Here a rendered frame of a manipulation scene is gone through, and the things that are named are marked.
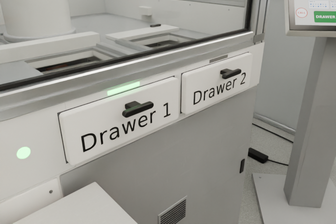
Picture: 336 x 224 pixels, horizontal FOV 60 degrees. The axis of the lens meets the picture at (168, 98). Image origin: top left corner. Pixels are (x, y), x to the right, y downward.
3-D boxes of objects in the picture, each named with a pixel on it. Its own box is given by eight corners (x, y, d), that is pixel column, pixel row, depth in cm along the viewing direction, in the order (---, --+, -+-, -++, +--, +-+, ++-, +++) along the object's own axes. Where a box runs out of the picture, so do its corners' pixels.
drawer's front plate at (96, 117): (178, 118, 74) (179, 77, 69) (70, 167, 56) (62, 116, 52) (173, 116, 75) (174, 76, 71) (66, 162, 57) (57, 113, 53)
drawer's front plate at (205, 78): (249, 86, 93) (253, 53, 89) (185, 115, 75) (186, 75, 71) (244, 85, 94) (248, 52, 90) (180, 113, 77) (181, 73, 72)
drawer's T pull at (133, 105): (154, 107, 62) (154, 101, 61) (125, 119, 57) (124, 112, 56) (143, 102, 64) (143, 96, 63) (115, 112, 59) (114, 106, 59)
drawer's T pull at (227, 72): (241, 73, 81) (242, 68, 80) (224, 80, 76) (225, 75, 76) (231, 70, 83) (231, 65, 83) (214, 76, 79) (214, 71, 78)
